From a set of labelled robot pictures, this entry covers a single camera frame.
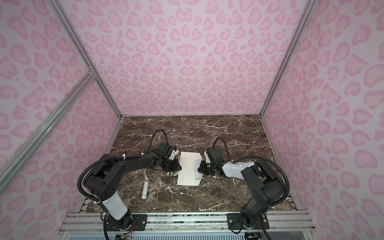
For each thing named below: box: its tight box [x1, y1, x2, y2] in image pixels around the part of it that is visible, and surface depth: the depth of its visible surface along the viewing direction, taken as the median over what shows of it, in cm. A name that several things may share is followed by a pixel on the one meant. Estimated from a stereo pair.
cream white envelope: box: [177, 151, 204, 186], surface depth 92 cm
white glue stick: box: [141, 180, 149, 200], surface depth 84 cm
